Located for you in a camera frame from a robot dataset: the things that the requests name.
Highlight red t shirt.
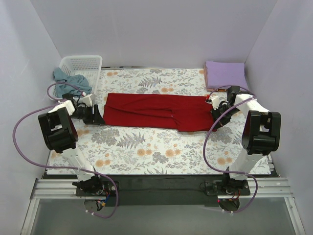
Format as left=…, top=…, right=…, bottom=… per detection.
left=103, top=93, right=214, bottom=132

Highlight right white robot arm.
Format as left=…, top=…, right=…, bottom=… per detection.
left=206, top=86, right=281, bottom=195

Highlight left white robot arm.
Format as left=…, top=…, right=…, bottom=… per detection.
left=38, top=93, right=105, bottom=196

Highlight blue-grey t shirt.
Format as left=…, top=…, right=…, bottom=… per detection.
left=53, top=68, right=92, bottom=98

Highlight folded purple t shirt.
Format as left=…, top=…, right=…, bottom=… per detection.
left=204, top=61, right=248, bottom=90

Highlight floral tablecloth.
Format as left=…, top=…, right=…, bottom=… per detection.
left=74, top=69, right=246, bottom=175

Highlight white plastic basket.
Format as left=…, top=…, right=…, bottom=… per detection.
left=59, top=55, right=102, bottom=103

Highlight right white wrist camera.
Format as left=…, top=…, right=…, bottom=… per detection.
left=205, top=95, right=220, bottom=110

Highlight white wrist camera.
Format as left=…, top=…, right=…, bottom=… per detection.
left=205, top=95, right=220, bottom=110
left=79, top=93, right=95, bottom=107

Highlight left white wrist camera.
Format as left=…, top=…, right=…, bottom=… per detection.
left=79, top=93, right=95, bottom=107

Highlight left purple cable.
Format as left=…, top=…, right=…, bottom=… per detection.
left=12, top=82, right=120, bottom=218

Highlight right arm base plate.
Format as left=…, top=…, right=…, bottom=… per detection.
left=203, top=179, right=250, bottom=196

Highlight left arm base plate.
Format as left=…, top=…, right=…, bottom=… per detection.
left=75, top=180, right=120, bottom=197

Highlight aluminium rail frame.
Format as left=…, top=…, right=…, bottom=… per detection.
left=21, top=177, right=305, bottom=235

